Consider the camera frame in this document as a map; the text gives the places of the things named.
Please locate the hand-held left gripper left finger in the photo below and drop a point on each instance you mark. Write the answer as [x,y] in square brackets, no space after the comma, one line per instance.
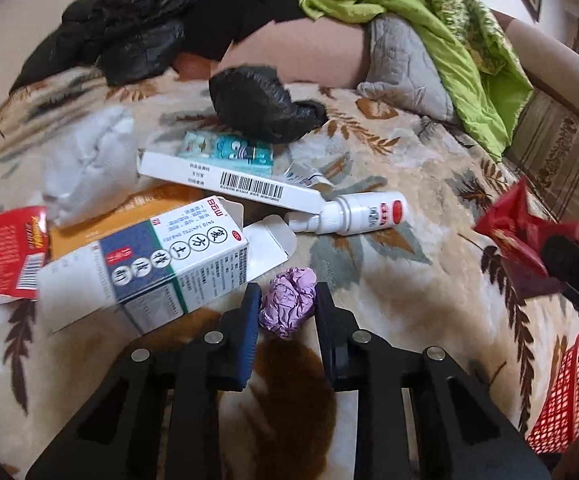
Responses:
[248,332]

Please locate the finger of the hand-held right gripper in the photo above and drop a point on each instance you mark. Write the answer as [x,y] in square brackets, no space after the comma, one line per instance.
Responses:
[577,270]

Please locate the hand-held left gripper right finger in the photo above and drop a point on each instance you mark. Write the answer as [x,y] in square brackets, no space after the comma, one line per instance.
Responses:
[325,332]

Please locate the purple paper ball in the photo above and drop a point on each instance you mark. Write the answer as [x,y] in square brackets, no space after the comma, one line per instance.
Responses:
[289,300]

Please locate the red torn snack wrapper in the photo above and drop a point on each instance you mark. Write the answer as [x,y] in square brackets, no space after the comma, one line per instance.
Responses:
[509,220]

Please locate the white and blue medicine box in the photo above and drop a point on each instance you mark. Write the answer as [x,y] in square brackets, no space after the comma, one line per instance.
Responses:
[169,255]

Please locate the white spray bottle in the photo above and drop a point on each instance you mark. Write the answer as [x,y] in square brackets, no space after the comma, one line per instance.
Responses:
[359,212]

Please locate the red plastic mesh basket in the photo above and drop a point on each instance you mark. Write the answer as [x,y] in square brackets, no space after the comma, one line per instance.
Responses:
[567,400]

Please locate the small white tube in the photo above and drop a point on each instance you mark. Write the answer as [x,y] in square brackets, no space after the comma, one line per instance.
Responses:
[309,177]

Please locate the teal cartoon print pack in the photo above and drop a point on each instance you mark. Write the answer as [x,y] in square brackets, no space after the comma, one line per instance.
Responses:
[229,152]

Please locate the white tissue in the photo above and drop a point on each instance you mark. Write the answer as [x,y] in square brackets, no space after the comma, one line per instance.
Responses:
[94,160]

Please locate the red and yellow wrapper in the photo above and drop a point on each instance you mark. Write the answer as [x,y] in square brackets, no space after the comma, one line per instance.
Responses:
[9,245]

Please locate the leaf printed blanket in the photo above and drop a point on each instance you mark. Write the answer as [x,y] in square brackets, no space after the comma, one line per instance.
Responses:
[419,270]

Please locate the brown patterned sofa back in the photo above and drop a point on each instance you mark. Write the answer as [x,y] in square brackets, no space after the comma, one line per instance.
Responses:
[559,135]

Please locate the long white barcode box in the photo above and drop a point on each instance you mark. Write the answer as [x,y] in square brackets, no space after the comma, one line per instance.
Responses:
[209,175]

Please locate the orange flat box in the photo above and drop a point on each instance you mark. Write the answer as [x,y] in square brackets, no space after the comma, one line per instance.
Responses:
[99,222]

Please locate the black plastic bag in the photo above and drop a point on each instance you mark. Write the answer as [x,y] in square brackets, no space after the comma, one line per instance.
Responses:
[254,100]

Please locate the green patterned quilt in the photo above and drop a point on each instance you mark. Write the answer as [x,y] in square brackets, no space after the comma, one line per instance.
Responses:
[449,45]

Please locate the grey quilted cushion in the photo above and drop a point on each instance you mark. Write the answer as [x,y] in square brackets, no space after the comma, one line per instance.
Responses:
[404,70]

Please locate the pink pillow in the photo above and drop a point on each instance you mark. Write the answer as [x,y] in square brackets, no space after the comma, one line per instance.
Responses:
[309,50]

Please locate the black padded jacket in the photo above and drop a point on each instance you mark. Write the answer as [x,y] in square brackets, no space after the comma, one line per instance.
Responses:
[134,25]

